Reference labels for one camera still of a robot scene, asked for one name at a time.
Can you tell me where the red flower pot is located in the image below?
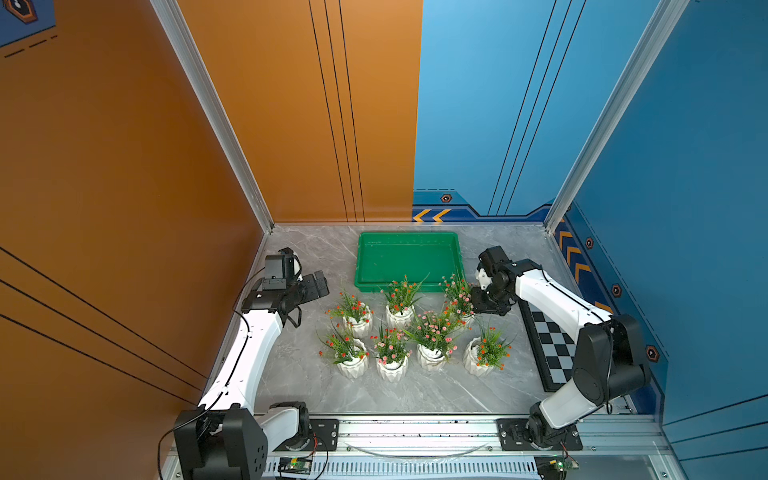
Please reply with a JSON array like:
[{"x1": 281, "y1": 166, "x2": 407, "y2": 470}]
[
  {"x1": 382, "y1": 276, "x2": 424, "y2": 330},
  {"x1": 327, "y1": 292, "x2": 373, "y2": 339},
  {"x1": 319, "y1": 326, "x2": 369, "y2": 380}
]

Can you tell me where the orange flower pot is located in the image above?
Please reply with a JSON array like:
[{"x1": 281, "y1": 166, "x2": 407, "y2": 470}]
[{"x1": 463, "y1": 323, "x2": 514, "y2": 377}]

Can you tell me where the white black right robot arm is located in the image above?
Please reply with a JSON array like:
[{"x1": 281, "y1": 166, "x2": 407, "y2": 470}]
[{"x1": 470, "y1": 246, "x2": 651, "y2": 449}]

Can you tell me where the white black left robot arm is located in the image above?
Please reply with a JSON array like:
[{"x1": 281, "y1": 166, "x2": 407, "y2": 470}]
[{"x1": 170, "y1": 271, "x2": 329, "y2": 479}]

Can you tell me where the green plastic storage tray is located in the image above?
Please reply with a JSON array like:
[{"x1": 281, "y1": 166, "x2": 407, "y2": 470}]
[{"x1": 354, "y1": 231, "x2": 464, "y2": 292}]

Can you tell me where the pink flower pot large centre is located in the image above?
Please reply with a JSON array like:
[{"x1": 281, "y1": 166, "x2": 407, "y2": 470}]
[{"x1": 405, "y1": 310, "x2": 467, "y2": 371}]

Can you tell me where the black white chessboard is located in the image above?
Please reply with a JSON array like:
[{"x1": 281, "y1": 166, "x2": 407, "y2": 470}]
[{"x1": 518, "y1": 301, "x2": 576, "y2": 393}]

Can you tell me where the green circuit board left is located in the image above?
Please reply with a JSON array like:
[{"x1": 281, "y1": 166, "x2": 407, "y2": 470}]
[{"x1": 277, "y1": 457, "x2": 313, "y2": 478}]

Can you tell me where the green circuit board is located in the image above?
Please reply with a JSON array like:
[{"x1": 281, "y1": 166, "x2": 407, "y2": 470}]
[
  {"x1": 277, "y1": 457, "x2": 313, "y2": 478},
  {"x1": 534, "y1": 457, "x2": 580, "y2": 480}
]

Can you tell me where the green circuit board right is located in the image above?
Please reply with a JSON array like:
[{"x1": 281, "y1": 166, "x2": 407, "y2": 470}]
[{"x1": 534, "y1": 457, "x2": 580, "y2": 480}]

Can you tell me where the white vented front panel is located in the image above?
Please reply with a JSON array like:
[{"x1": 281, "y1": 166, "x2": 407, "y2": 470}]
[{"x1": 263, "y1": 456, "x2": 540, "y2": 479}]

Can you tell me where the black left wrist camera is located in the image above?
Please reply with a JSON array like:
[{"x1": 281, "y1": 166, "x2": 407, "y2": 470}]
[{"x1": 262, "y1": 247, "x2": 300, "y2": 291}]

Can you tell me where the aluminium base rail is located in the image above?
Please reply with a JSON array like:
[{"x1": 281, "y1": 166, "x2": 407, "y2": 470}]
[{"x1": 161, "y1": 413, "x2": 673, "y2": 460}]

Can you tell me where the aluminium corner post left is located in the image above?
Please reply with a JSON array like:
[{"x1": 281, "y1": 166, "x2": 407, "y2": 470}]
[{"x1": 150, "y1": 0, "x2": 274, "y2": 234}]

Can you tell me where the aluminium corner post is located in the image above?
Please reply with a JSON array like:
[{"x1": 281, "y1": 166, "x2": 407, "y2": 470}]
[
  {"x1": 150, "y1": 0, "x2": 274, "y2": 234},
  {"x1": 543, "y1": 0, "x2": 689, "y2": 234}
]

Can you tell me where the aluminium corner post right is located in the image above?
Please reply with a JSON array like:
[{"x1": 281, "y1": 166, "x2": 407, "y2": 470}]
[{"x1": 543, "y1": 0, "x2": 689, "y2": 234}]

